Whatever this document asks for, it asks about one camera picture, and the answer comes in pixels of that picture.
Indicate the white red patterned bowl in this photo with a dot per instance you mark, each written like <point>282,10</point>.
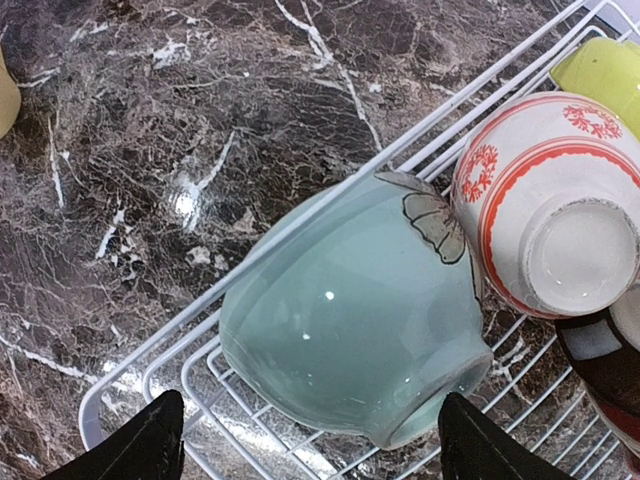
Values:
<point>546,189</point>

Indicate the lime green bowl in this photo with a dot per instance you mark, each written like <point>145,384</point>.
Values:
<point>605,71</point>

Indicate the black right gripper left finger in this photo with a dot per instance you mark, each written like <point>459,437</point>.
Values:
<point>149,446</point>

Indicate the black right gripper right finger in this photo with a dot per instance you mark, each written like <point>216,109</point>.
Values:
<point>473,447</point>

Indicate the light teal ceramic bowl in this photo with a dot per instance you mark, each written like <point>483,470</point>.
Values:
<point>367,319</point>

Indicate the black striped rim plate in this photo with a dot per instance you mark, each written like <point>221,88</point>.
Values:
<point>603,349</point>

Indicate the yellow ceramic cup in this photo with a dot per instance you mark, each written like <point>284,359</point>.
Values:
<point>10,99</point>

